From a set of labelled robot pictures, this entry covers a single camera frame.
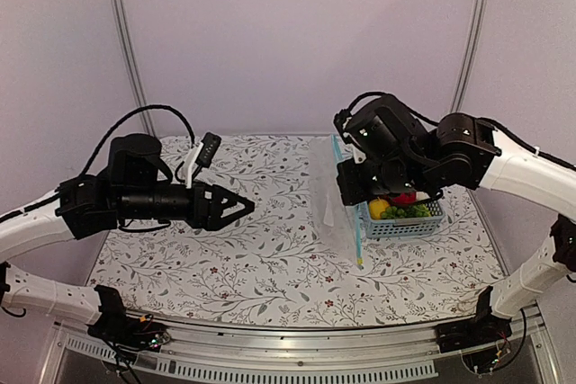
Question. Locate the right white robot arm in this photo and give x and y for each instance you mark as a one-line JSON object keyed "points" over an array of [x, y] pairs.
{"points": [[395, 154]]}

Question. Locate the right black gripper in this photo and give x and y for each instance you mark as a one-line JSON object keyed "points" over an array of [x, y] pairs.
{"points": [[352, 193]]}

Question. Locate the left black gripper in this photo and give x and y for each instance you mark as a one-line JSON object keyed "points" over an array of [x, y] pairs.
{"points": [[210, 218]]}

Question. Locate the aluminium frame post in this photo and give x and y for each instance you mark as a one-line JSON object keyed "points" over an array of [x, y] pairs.
{"points": [[469, 54], [120, 17]]}

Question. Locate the floral table mat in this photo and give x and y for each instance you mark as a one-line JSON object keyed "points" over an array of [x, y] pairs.
{"points": [[271, 269]]}

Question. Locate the left aluminium frame post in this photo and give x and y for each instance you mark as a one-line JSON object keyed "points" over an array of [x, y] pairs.
{"points": [[120, 17]]}

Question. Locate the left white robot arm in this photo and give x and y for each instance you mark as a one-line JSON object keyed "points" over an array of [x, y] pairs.
{"points": [[135, 185]]}

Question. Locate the blue plastic basket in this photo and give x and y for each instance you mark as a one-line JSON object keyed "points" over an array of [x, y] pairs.
{"points": [[427, 219]]}

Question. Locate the white toy garlic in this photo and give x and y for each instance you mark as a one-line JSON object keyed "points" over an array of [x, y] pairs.
{"points": [[420, 196]]}

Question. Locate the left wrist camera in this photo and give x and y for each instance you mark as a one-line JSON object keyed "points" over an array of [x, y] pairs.
{"points": [[198, 158]]}

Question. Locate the clear zip top bag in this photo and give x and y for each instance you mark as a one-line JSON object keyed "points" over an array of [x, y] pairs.
{"points": [[338, 226]]}

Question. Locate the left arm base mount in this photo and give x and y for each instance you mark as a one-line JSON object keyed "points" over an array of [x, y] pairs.
{"points": [[126, 336]]}

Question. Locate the yellow toy lemon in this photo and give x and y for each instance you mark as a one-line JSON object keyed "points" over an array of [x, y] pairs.
{"points": [[377, 208]]}

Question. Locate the right aluminium frame post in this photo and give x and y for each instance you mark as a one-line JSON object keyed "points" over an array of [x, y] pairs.
{"points": [[469, 54]]}

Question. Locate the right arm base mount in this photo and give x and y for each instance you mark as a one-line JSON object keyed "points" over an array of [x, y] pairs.
{"points": [[482, 328]]}

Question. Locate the red toy tomato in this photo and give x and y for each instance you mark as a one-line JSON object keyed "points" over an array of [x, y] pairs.
{"points": [[403, 199]]}

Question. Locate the green toy grapes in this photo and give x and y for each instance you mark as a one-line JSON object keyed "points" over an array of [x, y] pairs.
{"points": [[406, 212]]}

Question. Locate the front aluminium rail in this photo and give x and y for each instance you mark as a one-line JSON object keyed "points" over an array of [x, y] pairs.
{"points": [[204, 352]]}

